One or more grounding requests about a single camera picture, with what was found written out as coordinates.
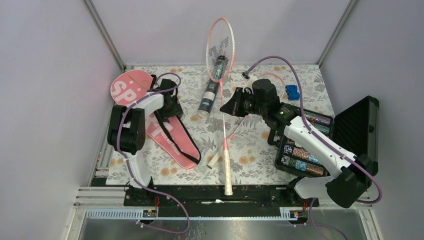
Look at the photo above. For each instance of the black poker chip case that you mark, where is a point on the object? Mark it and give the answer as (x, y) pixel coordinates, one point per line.
(354, 129)

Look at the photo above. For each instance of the black shuttlecock tube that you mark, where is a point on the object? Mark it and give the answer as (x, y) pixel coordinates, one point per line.
(210, 94)

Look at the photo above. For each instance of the pink badminton racket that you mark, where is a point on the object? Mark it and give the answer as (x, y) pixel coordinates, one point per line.
(220, 153)
(220, 53)

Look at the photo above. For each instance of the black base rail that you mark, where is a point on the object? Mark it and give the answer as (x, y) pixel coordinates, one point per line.
(210, 200)

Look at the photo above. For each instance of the pink racket bag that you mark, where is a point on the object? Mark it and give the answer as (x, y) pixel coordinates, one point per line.
(171, 135)

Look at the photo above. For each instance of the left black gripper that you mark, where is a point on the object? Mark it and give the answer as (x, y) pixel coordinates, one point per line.
(176, 111)

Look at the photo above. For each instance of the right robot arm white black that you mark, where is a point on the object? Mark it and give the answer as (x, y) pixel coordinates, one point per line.
(349, 175)

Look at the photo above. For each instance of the blue toy car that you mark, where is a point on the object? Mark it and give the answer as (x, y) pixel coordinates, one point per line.
(292, 92)

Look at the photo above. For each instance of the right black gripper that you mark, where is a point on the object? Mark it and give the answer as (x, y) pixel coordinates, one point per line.
(233, 106)

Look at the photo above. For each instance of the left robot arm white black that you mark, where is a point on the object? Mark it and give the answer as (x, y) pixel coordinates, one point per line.
(127, 133)

